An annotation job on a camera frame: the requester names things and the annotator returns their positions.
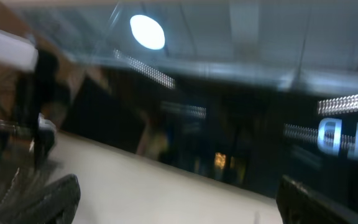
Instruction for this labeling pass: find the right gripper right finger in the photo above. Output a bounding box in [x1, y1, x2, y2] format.
[276, 175, 358, 224]

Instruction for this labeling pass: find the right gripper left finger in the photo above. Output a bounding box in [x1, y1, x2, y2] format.
[0, 174, 81, 224]

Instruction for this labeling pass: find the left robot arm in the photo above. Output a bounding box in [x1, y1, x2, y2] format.
[0, 30, 59, 167]

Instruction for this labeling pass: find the round ceiling light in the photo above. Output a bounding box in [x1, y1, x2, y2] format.
[130, 14, 165, 50]

